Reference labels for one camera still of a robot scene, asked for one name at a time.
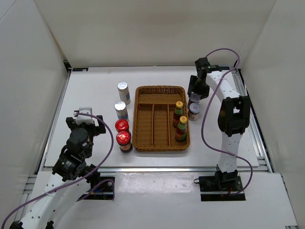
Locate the red-lid sauce jar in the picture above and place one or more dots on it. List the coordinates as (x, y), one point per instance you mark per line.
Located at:
(122, 125)
(124, 140)

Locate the far white-lid paste jar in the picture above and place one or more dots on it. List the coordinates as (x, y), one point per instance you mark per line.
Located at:
(193, 98)

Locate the far silver-lid spice jar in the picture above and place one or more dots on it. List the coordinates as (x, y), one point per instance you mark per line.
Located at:
(124, 92)

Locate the dark table label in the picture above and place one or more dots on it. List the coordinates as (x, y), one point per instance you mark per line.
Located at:
(80, 69)
(224, 68)

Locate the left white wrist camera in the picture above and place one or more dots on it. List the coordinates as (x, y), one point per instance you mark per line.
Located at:
(80, 118)

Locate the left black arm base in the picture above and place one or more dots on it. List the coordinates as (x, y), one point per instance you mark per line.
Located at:
(101, 188)

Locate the far red-lid sauce jar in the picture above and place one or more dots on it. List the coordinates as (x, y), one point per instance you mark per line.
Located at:
(122, 125)

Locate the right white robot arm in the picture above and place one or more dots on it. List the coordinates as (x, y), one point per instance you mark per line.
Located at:
(233, 118)

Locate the brown wicker divided basket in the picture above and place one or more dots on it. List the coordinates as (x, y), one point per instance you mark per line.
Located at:
(153, 129)

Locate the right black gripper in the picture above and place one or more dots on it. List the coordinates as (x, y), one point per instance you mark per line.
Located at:
(204, 93)

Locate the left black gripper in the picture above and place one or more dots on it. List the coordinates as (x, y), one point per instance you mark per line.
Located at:
(97, 129)

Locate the right dark table label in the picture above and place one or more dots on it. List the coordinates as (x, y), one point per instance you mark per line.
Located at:
(224, 68)

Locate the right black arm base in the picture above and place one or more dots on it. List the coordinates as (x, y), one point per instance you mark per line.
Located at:
(212, 189)

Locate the white-lid paste jar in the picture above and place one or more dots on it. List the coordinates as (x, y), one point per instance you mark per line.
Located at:
(193, 98)
(194, 111)

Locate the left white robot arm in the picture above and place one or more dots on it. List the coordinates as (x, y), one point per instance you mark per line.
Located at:
(70, 177)

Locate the left dark table label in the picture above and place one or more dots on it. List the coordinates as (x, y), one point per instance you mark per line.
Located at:
(80, 69)

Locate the silver-lid spice jar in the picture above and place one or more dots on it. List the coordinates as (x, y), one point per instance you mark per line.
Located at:
(121, 110)
(124, 92)

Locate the near white-lid paste jar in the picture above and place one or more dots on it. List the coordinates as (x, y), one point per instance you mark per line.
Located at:
(194, 111)

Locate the yellow-cap sauce bottle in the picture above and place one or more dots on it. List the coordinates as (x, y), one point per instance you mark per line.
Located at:
(181, 129)
(178, 112)

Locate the near silver-lid spice jar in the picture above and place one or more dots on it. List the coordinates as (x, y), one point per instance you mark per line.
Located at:
(121, 110)

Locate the near red-lid sauce jar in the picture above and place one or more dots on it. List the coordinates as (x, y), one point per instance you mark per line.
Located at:
(124, 140)

